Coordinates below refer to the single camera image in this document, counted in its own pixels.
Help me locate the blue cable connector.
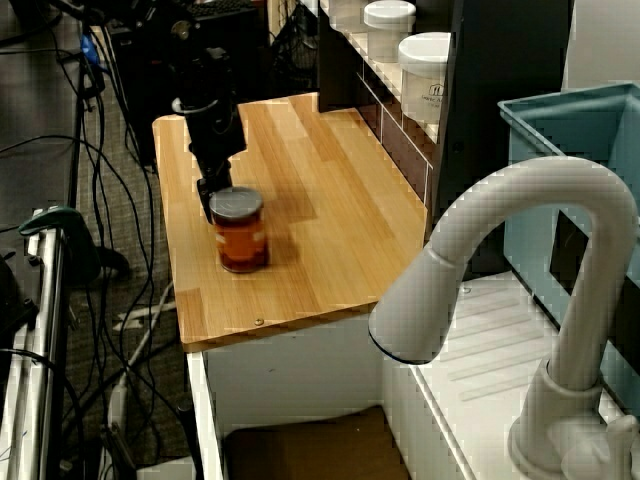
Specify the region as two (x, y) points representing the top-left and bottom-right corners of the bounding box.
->
(81, 32), (100, 70)

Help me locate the orange jar with grey lid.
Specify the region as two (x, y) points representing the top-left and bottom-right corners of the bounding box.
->
(208, 186), (271, 274)

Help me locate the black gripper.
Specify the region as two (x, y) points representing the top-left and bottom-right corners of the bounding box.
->
(172, 95), (249, 224)

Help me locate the dark shelf post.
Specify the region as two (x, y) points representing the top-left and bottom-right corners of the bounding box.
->
(433, 0), (574, 276)

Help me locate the white kitchen faucet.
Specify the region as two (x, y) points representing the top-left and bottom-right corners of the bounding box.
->
(368, 155), (640, 480)

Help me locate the aluminium frame rail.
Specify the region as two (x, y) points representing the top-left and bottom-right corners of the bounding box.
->
(0, 219), (69, 480)

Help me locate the black computer case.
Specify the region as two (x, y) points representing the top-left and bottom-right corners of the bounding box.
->
(107, 4), (269, 169)

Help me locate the black looping floor cable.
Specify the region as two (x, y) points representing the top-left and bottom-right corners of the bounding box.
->
(0, 134), (161, 351)

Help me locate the dark tile backsplash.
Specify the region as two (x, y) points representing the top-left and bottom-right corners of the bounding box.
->
(318, 0), (434, 202)

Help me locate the small plain white jar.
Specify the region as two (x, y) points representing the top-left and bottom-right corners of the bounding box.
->
(363, 0), (417, 64)

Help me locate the white sink basin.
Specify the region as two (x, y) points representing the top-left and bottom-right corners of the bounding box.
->
(187, 272), (640, 480)

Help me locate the white printed storage jar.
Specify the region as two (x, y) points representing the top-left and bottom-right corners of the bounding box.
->
(398, 32), (454, 126)

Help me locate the green clamp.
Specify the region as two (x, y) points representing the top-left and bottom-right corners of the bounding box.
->
(18, 204), (132, 282)

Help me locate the white floor cable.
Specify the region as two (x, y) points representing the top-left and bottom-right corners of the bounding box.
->
(107, 282), (176, 434)

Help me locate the teal cabinet box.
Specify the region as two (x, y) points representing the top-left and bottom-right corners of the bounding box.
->
(497, 82), (640, 431)

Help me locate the wooden kitchen countertop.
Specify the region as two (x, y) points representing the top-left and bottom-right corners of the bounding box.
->
(152, 92), (430, 353)

